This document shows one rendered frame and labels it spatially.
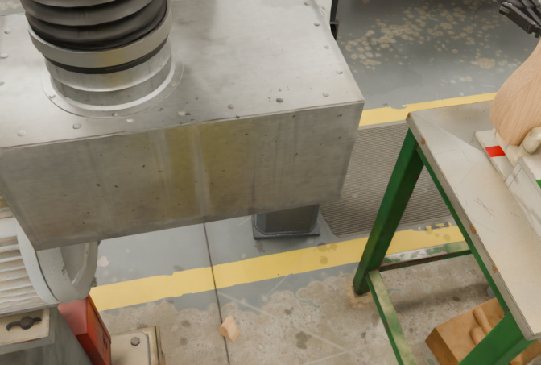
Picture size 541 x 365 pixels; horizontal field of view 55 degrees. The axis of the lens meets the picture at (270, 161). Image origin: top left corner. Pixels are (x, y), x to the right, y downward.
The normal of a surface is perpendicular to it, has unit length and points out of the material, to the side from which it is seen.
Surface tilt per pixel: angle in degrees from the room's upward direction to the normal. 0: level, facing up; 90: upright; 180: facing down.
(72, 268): 86
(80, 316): 0
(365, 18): 0
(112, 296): 0
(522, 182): 90
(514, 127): 90
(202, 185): 90
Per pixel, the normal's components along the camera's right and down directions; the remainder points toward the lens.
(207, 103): 0.04, -0.64
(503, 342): -0.97, 0.14
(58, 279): 0.23, 0.66
